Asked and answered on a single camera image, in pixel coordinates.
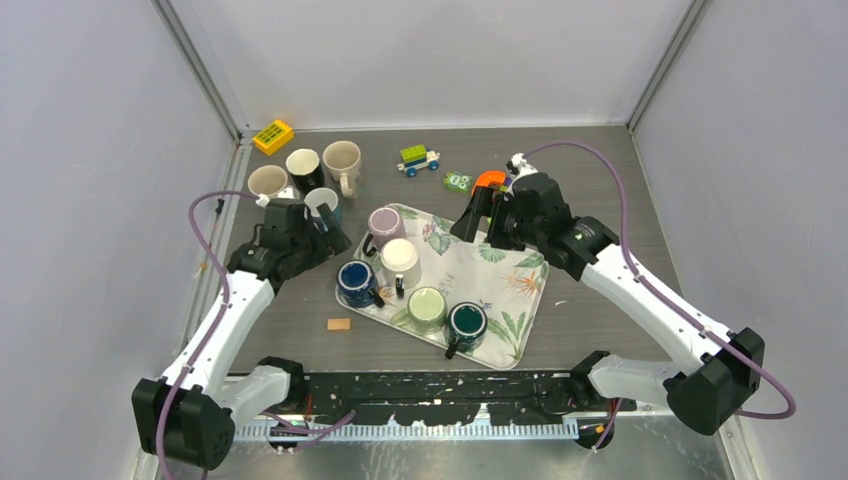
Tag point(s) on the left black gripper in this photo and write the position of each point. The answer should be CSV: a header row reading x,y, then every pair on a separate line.
x,y
334,241

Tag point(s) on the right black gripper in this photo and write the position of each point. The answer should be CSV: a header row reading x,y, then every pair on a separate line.
x,y
481,204

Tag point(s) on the light blue mug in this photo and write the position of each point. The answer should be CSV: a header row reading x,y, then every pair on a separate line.
x,y
319,196

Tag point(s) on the dark blue mug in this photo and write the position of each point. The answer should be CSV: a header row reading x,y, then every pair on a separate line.
x,y
358,286

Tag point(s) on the white mug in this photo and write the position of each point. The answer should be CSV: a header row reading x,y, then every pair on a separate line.
x,y
401,265

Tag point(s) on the sea pattern beige mug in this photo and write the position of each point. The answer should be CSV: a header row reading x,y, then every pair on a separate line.
x,y
343,159

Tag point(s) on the black mug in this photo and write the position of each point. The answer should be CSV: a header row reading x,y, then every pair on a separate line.
x,y
306,171

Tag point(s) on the tall beige mug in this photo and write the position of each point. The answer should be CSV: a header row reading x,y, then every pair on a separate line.
x,y
268,180

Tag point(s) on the light green mug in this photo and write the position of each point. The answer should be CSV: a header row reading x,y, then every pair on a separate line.
x,y
425,312

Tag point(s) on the teal mug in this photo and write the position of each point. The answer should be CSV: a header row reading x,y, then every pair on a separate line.
x,y
464,328

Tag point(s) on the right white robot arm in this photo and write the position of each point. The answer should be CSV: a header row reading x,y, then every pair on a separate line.
x,y
711,372

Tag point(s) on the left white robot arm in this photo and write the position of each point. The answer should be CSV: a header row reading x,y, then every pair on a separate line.
x,y
189,414

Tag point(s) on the lilac mug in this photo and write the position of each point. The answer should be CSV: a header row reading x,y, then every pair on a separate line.
x,y
384,224

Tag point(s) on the orange arch brick assembly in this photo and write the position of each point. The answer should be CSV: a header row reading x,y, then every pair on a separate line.
x,y
491,182

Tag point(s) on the green owl brick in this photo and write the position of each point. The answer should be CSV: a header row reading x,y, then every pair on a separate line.
x,y
457,182

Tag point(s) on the toy brick car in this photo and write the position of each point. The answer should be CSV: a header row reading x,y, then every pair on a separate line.
x,y
416,158

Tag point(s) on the wooden block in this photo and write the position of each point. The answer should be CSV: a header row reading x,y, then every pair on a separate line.
x,y
339,324

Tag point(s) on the leaf patterned metal tray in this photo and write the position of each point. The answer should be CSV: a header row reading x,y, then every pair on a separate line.
x,y
508,285

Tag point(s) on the yellow toy block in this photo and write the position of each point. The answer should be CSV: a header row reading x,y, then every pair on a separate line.
x,y
273,137

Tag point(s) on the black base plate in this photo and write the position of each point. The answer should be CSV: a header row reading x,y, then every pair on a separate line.
x,y
516,397

